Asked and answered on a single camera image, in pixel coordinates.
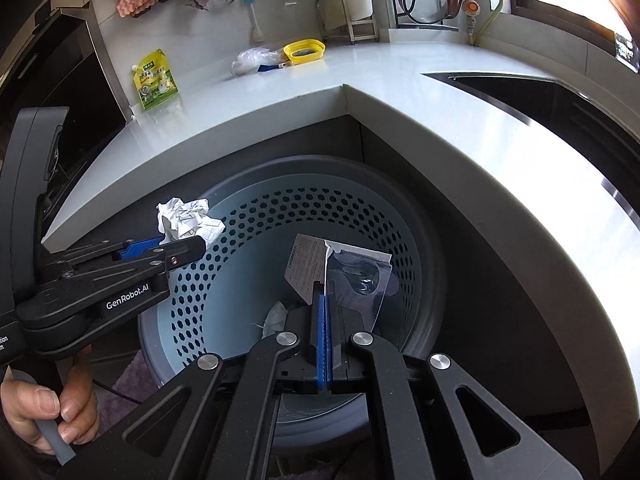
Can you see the small printed card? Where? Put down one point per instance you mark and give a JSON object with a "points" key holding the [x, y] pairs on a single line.
{"points": [[627, 52]]}

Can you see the yellow plastic dish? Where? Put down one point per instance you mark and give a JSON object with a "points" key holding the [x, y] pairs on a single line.
{"points": [[320, 50]]}

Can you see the clear blister pack with card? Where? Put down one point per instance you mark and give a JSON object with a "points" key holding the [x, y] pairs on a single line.
{"points": [[360, 280]]}

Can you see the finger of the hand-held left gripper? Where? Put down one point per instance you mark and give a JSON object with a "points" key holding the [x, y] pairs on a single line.
{"points": [[142, 249], [185, 255]]}

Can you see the small blue wrapper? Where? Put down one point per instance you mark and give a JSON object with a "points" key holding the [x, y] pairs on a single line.
{"points": [[270, 66]]}

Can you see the green yellow spout pouch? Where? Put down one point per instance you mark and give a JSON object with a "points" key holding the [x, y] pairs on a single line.
{"points": [[155, 82]]}

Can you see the orange white gas valve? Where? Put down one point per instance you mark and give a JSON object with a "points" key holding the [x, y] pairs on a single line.
{"points": [[470, 7]]}

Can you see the blue white bottle brush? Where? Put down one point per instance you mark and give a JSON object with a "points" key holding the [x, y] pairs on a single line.
{"points": [[256, 25]]}

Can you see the white crumpled tissue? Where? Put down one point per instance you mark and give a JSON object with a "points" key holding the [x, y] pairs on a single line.
{"points": [[277, 317]]}

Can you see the steel sink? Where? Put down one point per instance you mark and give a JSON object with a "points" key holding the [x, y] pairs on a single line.
{"points": [[575, 110]]}

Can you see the white paper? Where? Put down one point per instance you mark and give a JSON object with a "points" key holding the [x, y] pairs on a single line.
{"points": [[187, 220]]}

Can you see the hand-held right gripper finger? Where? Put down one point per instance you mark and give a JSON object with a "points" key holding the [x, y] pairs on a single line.
{"points": [[320, 340], [331, 350]]}

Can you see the grey perforated waste bin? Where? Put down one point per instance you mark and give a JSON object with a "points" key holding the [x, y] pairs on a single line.
{"points": [[250, 240]]}

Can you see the metal board stand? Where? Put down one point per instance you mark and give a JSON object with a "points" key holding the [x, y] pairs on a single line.
{"points": [[347, 20]]}

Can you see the white plastic bag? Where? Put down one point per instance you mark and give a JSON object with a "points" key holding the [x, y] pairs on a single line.
{"points": [[250, 60]]}

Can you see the person's left hand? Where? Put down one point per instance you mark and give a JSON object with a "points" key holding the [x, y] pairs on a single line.
{"points": [[80, 405]]}

